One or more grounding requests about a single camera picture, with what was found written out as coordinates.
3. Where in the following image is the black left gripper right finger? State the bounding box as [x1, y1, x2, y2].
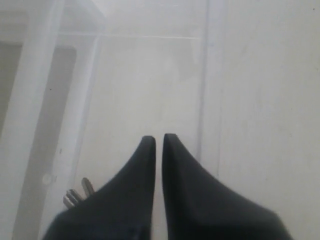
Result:
[162, 133, 292, 240]

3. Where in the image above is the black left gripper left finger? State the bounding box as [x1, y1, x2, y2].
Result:
[43, 136, 156, 240]

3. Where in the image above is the bunch of keys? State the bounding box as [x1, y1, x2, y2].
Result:
[63, 177, 95, 209]

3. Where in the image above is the clear wide drawer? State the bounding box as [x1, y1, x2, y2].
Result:
[0, 0, 226, 240]

